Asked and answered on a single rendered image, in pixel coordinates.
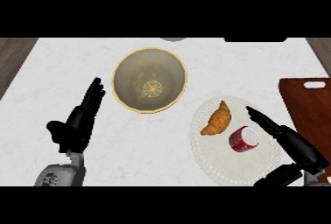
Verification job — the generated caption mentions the white round lace placemat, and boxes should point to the white round lace placemat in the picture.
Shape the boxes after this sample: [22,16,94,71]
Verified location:
[189,95,282,186]

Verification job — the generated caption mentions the brown wooden cutting board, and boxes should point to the brown wooden cutting board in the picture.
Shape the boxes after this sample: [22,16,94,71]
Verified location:
[277,77,331,179]

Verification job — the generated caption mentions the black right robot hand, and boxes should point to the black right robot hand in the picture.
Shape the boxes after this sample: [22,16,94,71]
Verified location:
[243,105,331,187]

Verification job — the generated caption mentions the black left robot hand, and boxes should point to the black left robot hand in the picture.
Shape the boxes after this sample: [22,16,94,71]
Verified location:
[45,77,107,154]

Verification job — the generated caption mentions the golden brown croissant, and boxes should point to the golden brown croissant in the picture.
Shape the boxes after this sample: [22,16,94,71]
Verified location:
[199,100,233,137]

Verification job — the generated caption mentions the grey bowl with gold rim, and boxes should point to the grey bowl with gold rim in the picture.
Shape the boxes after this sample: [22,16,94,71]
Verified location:
[110,47,189,115]

